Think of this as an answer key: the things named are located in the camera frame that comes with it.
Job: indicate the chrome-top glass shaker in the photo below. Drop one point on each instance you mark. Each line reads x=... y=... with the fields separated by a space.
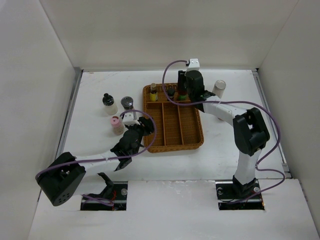
x=127 y=103

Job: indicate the brown wicker divided basket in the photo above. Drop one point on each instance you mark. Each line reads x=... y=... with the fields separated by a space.
x=177 y=127

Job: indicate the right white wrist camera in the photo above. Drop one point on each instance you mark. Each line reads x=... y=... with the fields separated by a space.
x=193 y=64

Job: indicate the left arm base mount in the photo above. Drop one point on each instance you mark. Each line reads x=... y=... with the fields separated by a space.
x=112 y=198

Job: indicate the tall silver-lid bead jar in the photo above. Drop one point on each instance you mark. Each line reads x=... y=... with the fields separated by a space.
x=219 y=88

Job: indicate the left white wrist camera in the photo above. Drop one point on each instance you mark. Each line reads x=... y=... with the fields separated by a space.
x=130 y=119

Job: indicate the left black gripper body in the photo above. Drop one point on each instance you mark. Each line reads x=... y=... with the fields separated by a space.
x=138 y=128

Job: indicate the small dark-lid pepper shaker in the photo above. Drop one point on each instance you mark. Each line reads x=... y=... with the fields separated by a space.
x=171 y=93

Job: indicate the black-stopper glass bottle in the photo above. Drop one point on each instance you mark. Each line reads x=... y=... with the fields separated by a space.
x=109 y=104

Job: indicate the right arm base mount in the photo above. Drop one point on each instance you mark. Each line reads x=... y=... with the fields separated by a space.
x=232 y=197

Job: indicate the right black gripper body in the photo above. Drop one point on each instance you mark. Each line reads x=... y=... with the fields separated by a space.
x=189 y=90

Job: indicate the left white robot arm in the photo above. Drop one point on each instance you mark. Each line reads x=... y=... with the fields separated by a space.
x=60 y=180

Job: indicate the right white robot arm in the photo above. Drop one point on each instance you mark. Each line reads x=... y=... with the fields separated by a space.
x=249 y=128

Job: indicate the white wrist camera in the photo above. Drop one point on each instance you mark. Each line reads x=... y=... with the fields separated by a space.
x=130 y=119
x=193 y=64

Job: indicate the small gold-cap yellow bottle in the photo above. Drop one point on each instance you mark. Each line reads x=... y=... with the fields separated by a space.
x=153 y=95

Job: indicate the yellow-cap brown sauce bottle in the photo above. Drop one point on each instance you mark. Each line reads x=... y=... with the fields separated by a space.
x=182 y=93

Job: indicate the pink-lid spice jar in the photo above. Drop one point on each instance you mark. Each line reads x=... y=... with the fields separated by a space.
x=117 y=126

